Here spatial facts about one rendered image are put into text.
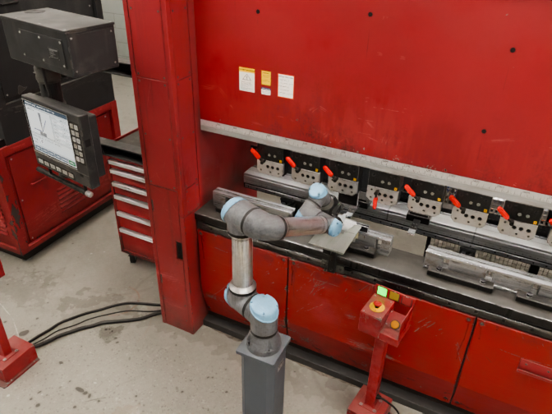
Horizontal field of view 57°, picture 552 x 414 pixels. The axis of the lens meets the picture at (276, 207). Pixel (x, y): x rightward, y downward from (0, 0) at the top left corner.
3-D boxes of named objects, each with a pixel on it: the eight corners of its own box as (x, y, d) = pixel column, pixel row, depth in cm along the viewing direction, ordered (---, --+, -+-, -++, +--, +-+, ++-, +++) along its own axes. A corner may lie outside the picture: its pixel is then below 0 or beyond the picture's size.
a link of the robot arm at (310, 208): (308, 226, 217) (322, 204, 218) (289, 215, 224) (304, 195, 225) (315, 233, 223) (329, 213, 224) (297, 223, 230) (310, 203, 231)
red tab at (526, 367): (517, 371, 237) (520, 361, 233) (517, 368, 238) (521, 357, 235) (551, 384, 231) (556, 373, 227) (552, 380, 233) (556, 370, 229)
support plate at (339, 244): (308, 244, 245) (308, 242, 244) (328, 218, 265) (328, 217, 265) (342, 255, 238) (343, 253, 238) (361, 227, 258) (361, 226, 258)
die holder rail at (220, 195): (213, 204, 297) (212, 190, 292) (218, 200, 302) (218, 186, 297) (290, 227, 278) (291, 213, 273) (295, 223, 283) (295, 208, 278)
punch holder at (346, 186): (327, 190, 254) (329, 159, 245) (333, 182, 261) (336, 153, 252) (356, 196, 248) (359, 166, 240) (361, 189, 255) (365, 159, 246)
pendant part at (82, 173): (36, 163, 258) (20, 94, 239) (57, 155, 266) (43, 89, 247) (91, 190, 235) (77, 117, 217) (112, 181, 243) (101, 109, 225)
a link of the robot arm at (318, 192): (303, 193, 223) (314, 177, 224) (310, 204, 232) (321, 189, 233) (316, 201, 219) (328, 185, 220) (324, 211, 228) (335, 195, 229)
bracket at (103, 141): (68, 162, 282) (66, 150, 278) (100, 146, 301) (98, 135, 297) (125, 178, 267) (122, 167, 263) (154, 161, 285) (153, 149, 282)
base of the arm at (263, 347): (272, 361, 210) (272, 344, 204) (240, 349, 215) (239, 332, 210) (287, 338, 221) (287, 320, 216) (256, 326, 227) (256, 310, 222)
